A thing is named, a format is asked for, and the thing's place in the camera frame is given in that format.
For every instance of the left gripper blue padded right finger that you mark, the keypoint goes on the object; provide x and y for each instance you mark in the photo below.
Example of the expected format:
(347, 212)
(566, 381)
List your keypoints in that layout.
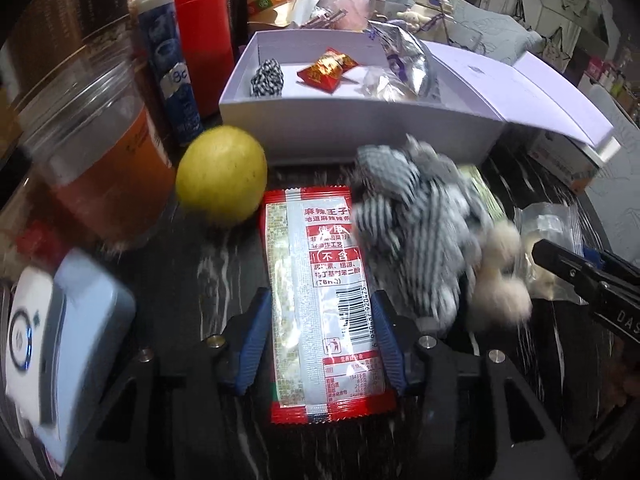
(385, 321)

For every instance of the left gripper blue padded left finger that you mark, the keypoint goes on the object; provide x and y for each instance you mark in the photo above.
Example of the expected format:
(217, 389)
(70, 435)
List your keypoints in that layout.
(255, 326)

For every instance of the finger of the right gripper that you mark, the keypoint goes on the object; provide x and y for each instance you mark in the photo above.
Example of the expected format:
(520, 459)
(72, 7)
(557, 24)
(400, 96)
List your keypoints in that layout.
(612, 264)
(577, 271)

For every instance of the red snack packet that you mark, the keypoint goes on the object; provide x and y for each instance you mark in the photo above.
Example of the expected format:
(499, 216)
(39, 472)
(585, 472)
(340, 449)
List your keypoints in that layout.
(326, 362)

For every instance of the checkered plush toy with pompoms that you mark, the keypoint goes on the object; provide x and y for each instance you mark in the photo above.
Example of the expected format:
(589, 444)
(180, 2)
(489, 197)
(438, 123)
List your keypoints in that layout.
(422, 216)

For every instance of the checkered fabric scrunchie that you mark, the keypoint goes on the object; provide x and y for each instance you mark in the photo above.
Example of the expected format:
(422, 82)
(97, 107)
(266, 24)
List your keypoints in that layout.
(268, 80)

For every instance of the light blue chair cushion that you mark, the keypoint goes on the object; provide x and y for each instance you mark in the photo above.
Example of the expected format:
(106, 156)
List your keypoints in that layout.
(614, 193)

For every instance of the small cardboard box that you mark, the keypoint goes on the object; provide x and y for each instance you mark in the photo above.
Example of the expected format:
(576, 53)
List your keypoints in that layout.
(575, 164)

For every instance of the yellow lemon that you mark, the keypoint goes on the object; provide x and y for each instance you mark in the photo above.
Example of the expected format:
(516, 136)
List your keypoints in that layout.
(222, 176)

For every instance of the light blue white device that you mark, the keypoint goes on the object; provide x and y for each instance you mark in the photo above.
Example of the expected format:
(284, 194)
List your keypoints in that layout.
(64, 332)

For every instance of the clear jar with orange label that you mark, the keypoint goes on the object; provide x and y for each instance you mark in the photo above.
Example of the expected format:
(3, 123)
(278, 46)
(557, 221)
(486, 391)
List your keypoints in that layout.
(92, 139)

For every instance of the white open gift box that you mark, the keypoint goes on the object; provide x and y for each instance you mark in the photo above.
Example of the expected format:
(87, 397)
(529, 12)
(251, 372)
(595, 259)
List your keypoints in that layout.
(311, 96)

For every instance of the silver foil bag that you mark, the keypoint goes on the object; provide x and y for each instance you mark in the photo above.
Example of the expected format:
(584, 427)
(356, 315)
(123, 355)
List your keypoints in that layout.
(405, 60)

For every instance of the red gold candy wrapper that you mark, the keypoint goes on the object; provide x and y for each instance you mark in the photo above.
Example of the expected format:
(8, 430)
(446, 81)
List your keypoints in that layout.
(327, 72)

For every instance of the white astronaut figurine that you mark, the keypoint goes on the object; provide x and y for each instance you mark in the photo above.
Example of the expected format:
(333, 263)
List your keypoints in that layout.
(429, 19)

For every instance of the blue white tube can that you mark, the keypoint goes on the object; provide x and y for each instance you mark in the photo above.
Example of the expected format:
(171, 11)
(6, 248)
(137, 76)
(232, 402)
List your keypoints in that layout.
(157, 20)

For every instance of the red cylindrical canister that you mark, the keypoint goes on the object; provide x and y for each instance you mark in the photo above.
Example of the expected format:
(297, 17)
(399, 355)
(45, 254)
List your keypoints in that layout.
(206, 43)

